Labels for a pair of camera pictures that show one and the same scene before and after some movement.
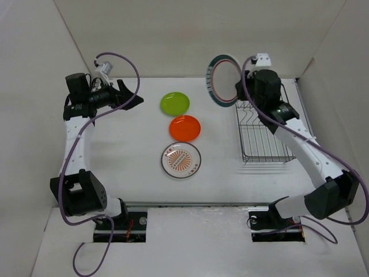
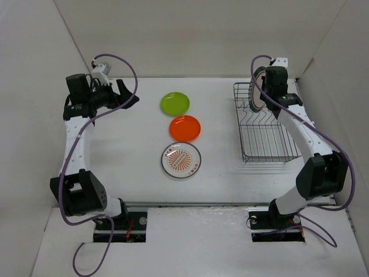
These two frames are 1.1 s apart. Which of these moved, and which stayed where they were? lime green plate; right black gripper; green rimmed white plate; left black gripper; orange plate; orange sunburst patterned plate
Moved: right black gripper; green rimmed white plate
Stayed: lime green plate; orange plate; orange sunburst patterned plate; left black gripper
